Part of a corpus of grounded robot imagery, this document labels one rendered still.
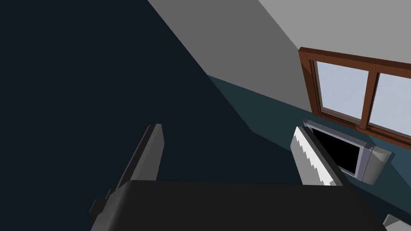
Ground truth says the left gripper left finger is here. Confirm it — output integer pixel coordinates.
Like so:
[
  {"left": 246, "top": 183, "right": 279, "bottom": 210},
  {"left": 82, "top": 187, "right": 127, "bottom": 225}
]
[{"left": 116, "top": 123, "right": 165, "bottom": 190}]

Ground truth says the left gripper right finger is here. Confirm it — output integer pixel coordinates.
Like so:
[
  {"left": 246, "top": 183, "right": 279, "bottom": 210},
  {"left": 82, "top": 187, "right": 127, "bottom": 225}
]
[{"left": 290, "top": 126, "right": 344, "bottom": 186}]

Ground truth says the grey television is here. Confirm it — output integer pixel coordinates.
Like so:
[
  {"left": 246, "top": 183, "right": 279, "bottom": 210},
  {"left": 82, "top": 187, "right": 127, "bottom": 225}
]
[{"left": 303, "top": 119, "right": 392, "bottom": 186}]

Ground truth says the brown framed window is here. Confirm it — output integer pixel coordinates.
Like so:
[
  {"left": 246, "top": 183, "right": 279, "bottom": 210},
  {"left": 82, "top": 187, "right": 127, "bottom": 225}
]
[{"left": 298, "top": 47, "right": 411, "bottom": 149}]

